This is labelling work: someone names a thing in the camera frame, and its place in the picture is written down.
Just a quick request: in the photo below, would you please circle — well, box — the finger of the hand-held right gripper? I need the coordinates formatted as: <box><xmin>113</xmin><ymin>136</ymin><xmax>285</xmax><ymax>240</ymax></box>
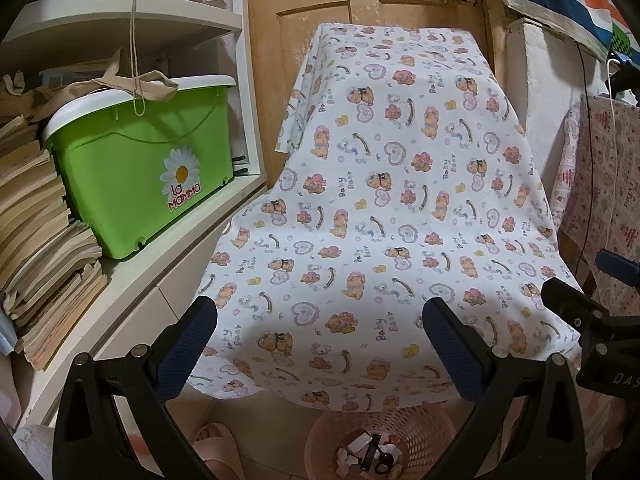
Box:
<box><xmin>541</xmin><ymin>277</ymin><xmax>618</xmax><ymax>356</ymax></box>
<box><xmin>594</xmin><ymin>249</ymin><xmax>640</xmax><ymax>286</ymax></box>

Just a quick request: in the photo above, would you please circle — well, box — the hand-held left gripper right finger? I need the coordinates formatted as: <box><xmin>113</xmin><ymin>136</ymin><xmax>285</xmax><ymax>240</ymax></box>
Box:
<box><xmin>422</xmin><ymin>297</ymin><xmax>586</xmax><ymax>480</ymax></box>

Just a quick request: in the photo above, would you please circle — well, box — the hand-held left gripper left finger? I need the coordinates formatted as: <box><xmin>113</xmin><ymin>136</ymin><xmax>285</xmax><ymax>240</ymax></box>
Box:
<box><xmin>52</xmin><ymin>295</ymin><xmax>221</xmax><ymax>480</ymax></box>

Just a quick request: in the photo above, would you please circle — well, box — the pink plastic basket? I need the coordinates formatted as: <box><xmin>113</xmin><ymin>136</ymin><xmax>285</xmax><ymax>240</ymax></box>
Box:
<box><xmin>304</xmin><ymin>402</ymin><xmax>458</xmax><ymax>480</ymax></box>

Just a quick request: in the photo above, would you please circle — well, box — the white tissue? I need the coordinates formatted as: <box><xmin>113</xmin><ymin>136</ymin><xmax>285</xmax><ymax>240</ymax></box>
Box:
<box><xmin>336</xmin><ymin>447</ymin><xmax>358</xmax><ymax>476</ymax></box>

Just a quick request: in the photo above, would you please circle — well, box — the pink patterned cloth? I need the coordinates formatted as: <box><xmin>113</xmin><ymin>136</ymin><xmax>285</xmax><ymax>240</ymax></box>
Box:
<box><xmin>552</xmin><ymin>92</ymin><xmax>640</xmax><ymax>311</ymax></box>

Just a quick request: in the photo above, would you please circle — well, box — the pink slipper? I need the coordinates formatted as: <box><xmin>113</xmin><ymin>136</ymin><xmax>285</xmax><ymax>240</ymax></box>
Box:
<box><xmin>192</xmin><ymin>421</ymin><xmax>241</xmax><ymax>480</ymax></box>

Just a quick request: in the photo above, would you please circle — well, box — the bear print tablecloth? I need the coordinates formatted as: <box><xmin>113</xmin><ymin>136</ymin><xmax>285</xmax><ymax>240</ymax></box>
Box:
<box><xmin>187</xmin><ymin>22</ymin><xmax>583</xmax><ymax>413</ymax></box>

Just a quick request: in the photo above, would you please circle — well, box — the green plastic storage bin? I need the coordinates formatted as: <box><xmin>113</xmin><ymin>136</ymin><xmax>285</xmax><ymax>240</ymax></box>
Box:
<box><xmin>42</xmin><ymin>74</ymin><xmax>237</xmax><ymax>261</ymax></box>

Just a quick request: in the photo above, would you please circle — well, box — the black device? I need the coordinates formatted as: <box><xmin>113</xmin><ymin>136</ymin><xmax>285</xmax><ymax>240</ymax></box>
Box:
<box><xmin>605</xmin><ymin>57</ymin><xmax>640</xmax><ymax>106</ymax></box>

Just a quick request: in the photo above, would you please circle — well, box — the beige tote bag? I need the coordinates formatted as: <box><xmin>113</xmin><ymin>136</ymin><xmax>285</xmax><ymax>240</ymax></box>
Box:
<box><xmin>0</xmin><ymin>45</ymin><xmax>180</xmax><ymax>126</ymax></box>

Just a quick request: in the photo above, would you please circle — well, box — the wooden door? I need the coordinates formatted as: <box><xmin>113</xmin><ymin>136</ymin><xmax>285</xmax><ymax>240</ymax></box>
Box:
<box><xmin>247</xmin><ymin>0</ymin><xmax>506</xmax><ymax>191</ymax></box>

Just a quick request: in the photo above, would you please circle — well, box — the white cable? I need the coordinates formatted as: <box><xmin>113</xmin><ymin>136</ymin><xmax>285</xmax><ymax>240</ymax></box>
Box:
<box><xmin>602</xmin><ymin>57</ymin><xmax>621</xmax><ymax>261</ymax></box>

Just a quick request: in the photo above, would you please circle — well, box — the black cable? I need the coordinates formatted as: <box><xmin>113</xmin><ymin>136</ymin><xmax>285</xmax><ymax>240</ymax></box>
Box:
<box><xmin>575</xmin><ymin>40</ymin><xmax>598</xmax><ymax>281</ymax></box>

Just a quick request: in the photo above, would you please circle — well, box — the beige hanging string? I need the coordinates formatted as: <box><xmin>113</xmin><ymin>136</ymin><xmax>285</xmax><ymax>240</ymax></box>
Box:
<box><xmin>131</xmin><ymin>0</ymin><xmax>147</xmax><ymax>116</ymax></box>

